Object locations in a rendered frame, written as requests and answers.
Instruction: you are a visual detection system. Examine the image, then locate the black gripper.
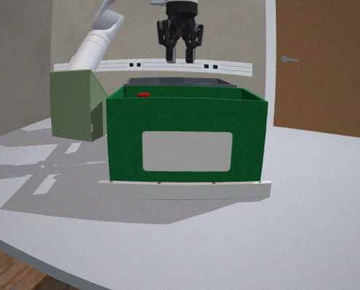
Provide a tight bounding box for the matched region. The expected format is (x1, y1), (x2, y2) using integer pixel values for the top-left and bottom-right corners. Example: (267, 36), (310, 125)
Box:
(157, 1), (203, 64)

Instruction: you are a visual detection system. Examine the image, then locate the green crate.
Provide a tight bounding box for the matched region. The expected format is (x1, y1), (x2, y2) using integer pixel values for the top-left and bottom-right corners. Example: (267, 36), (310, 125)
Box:
(107, 86), (268, 182)

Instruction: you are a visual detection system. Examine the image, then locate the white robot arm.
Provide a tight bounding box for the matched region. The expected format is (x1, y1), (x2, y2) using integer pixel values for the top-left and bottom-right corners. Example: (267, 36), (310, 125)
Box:
(65, 0), (198, 73)

